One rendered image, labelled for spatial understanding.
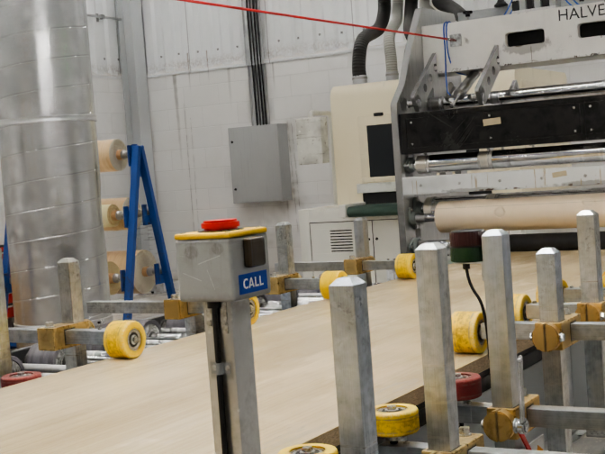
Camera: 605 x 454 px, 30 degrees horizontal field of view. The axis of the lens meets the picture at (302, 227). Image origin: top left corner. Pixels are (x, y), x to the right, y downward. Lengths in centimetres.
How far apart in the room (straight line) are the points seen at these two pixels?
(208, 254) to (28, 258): 446
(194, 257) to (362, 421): 36
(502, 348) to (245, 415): 75
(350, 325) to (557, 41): 323
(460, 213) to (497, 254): 254
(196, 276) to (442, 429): 60
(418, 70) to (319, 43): 712
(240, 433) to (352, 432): 27
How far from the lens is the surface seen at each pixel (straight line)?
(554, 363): 209
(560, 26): 452
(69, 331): 254
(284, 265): 331
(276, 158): 1169
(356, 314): 138
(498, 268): 183
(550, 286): 207
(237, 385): 116
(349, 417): 141
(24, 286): 561
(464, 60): 465
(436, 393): 163
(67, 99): 556
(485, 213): 432
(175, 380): 214
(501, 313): 184
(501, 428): 185
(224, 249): 112
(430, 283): 160
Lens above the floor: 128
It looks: 3 degrees down
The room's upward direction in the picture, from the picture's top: 4 degrees counter-clockwise
